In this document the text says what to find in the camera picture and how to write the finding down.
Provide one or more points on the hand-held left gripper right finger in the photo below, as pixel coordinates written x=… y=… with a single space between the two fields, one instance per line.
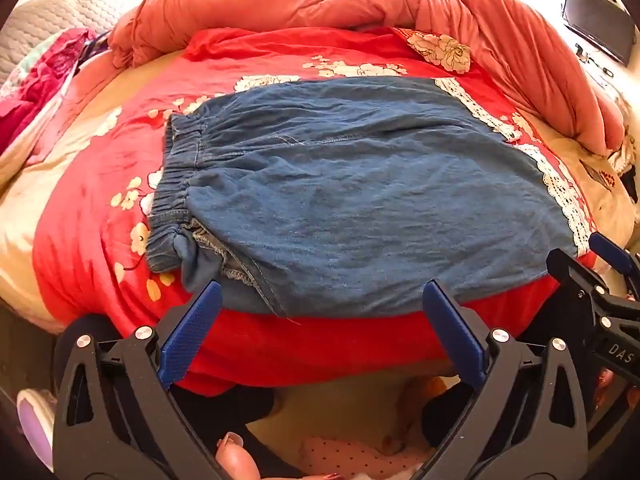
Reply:
x=452 y=330

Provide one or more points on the coral quilt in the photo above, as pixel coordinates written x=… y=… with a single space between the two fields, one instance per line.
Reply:
x=350 y=0

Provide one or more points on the person's left hand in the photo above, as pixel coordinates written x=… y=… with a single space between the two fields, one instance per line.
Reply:
x=239 y=457

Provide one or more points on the pink dotted cloth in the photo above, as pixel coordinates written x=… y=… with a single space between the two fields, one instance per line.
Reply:
x=350 y=457

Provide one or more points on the white purple slipper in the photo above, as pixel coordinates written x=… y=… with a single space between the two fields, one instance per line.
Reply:
x=37 y=422

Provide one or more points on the blue denim pants lace trim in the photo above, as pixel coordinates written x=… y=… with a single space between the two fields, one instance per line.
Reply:
x=350 y=185

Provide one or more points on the person's left leg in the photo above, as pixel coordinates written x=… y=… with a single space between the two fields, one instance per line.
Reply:
x=225 y=405

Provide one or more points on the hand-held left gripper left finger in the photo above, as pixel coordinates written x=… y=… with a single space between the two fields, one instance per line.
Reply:
x=192 y=330

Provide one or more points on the black flat screen monitor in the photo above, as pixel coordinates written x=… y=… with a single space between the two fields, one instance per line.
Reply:
x=595 y=20

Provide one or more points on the red floral blanket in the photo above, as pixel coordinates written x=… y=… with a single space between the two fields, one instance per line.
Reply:
x=95 y=220

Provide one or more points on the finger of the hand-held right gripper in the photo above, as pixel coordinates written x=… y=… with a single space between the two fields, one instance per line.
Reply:
x=614 y=256
x=575 y=272

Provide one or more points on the pink clothes pile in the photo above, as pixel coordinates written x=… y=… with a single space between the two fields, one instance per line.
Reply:
x=35 y=90

